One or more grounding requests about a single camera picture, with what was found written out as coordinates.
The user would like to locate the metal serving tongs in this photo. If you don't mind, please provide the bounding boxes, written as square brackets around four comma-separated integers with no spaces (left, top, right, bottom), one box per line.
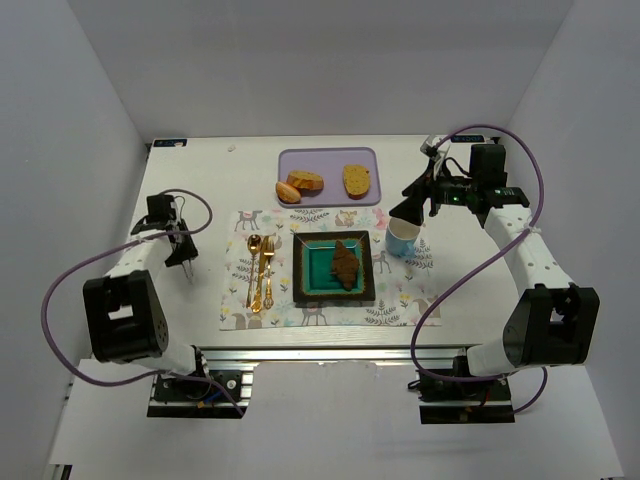
[182,259,194,285]

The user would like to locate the brown chocolate croissant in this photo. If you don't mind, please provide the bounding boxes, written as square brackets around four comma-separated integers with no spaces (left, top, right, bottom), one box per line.
[331,240,360,291]

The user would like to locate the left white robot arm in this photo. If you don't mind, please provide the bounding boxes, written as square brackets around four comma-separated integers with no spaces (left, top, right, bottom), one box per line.
[83,193,207,377]

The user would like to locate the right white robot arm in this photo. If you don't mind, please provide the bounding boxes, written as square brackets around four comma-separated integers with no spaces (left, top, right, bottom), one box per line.
[390,142,600,382]

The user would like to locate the bread slice right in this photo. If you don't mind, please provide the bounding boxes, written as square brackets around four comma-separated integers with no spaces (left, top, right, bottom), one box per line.
[343,164,371,199]

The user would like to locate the bread slice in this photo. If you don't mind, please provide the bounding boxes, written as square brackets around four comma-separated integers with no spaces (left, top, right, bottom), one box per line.
[343,164,371,199]
[286,170,324,191]

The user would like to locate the bread slice left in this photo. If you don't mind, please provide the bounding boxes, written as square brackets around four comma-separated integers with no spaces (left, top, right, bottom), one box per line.
[286,170,324,191]

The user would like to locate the sugared bread roll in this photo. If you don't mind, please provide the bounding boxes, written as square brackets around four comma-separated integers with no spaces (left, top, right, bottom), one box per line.
[275,181,302,204]

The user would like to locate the light blue mug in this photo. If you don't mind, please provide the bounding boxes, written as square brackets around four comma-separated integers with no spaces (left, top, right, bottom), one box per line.
[385,217,421,258]

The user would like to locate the blue label sticker right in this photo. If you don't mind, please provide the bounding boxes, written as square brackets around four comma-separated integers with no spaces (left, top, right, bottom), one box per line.
[450,134,486,144]

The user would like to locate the blue label sticker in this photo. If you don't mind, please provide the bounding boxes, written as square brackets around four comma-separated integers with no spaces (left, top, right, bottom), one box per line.
[152,138,188,148]
[450,134,486,144]

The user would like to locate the blue label sticker left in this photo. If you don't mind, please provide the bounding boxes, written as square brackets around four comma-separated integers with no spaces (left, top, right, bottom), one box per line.
[152,138,188,148]

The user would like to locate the purple tray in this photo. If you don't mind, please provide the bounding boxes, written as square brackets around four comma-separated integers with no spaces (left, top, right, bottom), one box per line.
[278,147,381,208]

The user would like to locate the gold spoon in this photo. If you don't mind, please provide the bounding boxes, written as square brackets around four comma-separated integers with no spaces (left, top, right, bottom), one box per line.
[246,234,262,308]

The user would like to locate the gold fork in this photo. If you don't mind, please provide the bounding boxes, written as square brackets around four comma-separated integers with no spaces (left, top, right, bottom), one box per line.
[263,236,275,310]

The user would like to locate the teal square plate black rim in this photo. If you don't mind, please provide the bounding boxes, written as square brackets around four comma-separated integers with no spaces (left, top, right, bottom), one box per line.
[292,230,376,305]

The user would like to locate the gold knife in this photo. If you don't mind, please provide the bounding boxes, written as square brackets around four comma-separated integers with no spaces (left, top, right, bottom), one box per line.
[251,236,270,313]

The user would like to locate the animal pattern placemat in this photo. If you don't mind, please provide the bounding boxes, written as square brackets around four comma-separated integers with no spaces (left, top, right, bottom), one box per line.
[219,208,437,331]

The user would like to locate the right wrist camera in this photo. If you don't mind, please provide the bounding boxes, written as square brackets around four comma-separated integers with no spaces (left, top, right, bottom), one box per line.
[420,135,448,168]

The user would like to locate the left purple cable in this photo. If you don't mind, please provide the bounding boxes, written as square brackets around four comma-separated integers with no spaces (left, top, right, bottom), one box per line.
[40,188,246,417]

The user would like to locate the aluminium rail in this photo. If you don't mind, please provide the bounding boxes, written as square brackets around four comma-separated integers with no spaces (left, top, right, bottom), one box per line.
[90,344,481,363]

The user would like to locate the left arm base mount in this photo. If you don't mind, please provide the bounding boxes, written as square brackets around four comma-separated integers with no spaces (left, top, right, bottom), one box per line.
[147,361,257,419]

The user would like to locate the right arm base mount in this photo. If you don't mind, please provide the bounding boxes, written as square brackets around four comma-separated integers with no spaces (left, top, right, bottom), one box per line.
[407,347,515,425]

